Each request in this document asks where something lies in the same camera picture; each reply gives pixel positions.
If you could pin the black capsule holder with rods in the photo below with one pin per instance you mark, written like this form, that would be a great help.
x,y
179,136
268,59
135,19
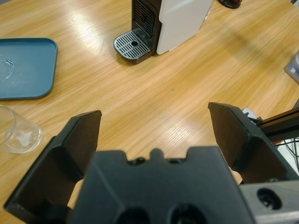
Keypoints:
x,y
230,3

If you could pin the teal plastic tray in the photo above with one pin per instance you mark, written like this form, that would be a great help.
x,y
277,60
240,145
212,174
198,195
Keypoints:
x,y
30,67

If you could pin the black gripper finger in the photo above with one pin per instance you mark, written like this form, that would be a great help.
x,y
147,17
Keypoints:
x,y
58,158
245,144

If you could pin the clear drinking glass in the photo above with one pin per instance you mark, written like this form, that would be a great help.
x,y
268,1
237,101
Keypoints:
x,y
21,137

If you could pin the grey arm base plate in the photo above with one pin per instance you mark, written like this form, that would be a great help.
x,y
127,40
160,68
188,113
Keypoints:
x,y
293,67

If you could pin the white capsule coffee machine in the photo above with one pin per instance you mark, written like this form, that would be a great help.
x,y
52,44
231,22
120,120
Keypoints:
x,y
177,23

